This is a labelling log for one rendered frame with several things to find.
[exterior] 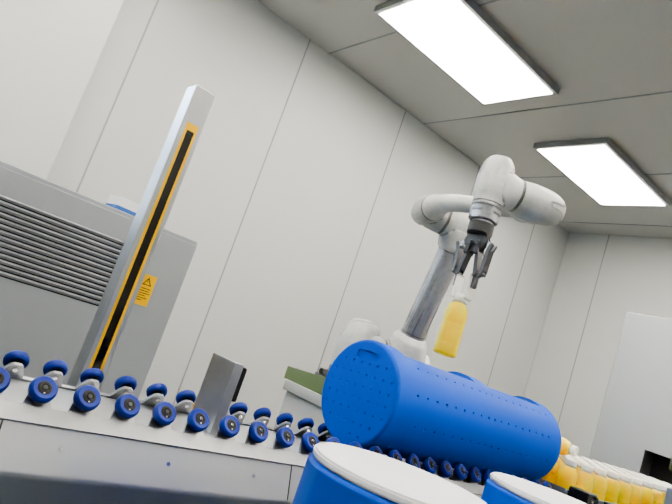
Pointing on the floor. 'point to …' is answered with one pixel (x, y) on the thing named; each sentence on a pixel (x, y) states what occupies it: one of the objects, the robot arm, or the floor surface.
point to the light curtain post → (144, 234)
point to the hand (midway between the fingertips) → (463, 288)
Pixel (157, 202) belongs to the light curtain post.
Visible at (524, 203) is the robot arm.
